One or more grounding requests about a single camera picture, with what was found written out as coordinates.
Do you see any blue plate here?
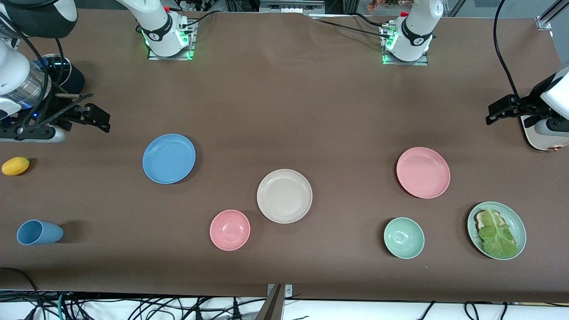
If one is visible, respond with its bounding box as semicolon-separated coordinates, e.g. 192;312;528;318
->
142;134;196;184

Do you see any pink plate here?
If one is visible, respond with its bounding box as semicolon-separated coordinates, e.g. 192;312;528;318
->
396;147;451;199

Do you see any beige toaster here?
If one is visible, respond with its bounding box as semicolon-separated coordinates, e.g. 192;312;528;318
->
521;115;569;152

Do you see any glass lid with blue knob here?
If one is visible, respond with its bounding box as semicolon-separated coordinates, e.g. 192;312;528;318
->
36;54;72;92

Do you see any yellow lemon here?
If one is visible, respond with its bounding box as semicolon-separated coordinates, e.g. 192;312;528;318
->
1;156;31;176

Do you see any toasted bread slice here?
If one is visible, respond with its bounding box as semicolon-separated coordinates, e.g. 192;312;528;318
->
474;210;503;232

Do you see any green plate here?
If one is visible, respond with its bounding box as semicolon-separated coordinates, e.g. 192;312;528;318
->
467;201;527;260

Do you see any blue cup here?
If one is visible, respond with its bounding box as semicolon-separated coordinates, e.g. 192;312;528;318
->
16;220;64;246

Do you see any green lettuce leaf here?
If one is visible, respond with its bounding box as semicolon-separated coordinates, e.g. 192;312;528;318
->
478;208;519;259

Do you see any green bowl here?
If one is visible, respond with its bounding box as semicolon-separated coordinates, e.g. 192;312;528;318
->
384;217;425;260

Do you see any pink bowl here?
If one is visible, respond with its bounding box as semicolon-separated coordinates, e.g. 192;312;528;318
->
209;209;251;252

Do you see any beige plate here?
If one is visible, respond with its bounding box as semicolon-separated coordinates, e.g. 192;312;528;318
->
256;169;313;224

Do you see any grey metal box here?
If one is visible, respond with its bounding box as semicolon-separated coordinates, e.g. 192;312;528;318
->
259;0;326;14

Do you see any black pot with blue handle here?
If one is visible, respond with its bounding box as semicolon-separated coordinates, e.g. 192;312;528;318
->
33;53;85;96

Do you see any aluminium frame profile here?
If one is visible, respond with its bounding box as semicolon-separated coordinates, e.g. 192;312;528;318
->
536;0;569;31

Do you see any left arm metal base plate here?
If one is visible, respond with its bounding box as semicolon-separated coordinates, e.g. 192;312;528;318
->
381;24;429;66

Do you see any black base power cable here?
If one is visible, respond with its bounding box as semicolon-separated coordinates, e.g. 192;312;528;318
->
180;10;223;29
350;12;392;30
309;17;392;40

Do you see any thick black floor cable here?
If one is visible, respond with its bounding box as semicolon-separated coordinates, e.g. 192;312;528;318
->
0;267;45;320

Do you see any dark metal post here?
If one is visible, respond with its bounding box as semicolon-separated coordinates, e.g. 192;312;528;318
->
254;284;285;320

